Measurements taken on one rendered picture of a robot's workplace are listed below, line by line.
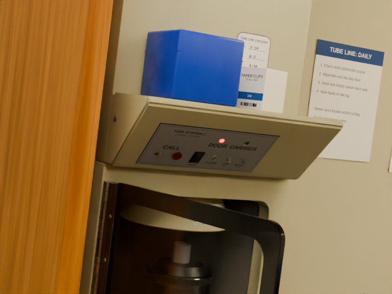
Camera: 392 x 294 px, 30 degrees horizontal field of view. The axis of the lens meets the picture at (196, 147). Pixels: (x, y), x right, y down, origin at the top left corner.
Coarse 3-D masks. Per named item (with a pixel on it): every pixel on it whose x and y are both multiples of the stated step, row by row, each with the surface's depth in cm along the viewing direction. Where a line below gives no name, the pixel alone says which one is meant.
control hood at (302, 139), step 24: (120, 96) 98; (144, 96) 93; (120, 120) 98; (144, 120) 93; (168, 120) 95; (192, 120) 96; (216, 120) 97; (240, 120) 99; (264, 120) 100; (288, 120) 102; (312, 120) 104; (336, 120) 106; (120, 144) 97; (144, 144) 97; (288, 144) 106; (312, 144) 108; (144, 168) 102; (168, 168) 103; (192, 168) 105; (264, 168) 110; (288, 168) 111
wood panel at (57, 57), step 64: (0, 0) 127; (64, 0) 97; (0, 64) 124; (64, 64) 95; (0, 128) 120; (64, 128) 93; (0, 192) 117; (64, 192) 91; (0, 256) 114; (64, 256) 90
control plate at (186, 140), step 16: (160, 128) 95; (176, 128) 96; (192, 128) 97; (208, 128) 98; (160, 144) 98; (176, 144) 99; (192, 144) 100; (208, 144) 101; (224, 144) 102; (240, 144) 103; (256, 144) 104; (272, 144) 105; (144, 160) 100; (160, 160) 101; (176, 160) 102; (208, 160) 104; (224, 160) 105; (256, 160) 107
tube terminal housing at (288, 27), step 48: (144, 0) 102; (192, 0) 105; (240, 0) 109; (288, 0) 113; (144, 48) 103; (288, 48) 114; (288, 96) 115; (96, 144) 104; (96, 192) 103; (192, 192) 109; (240, 192) 113; (96, 240) 102
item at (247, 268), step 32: (128, 192) 97; (160, 192) 93; (128, 224) 97; (160, 224) 93; (192, 224) 89; (224, 224) 85; (256, 224) 81; (128, 256) 97; (160, 256) 92; (192, 256) 88; (224, 256) 85; (256, 256) 81; (128, 288) 96; (160, 288) 92; (192, 288) 88; (224, 288) 84; (256, 288) 81
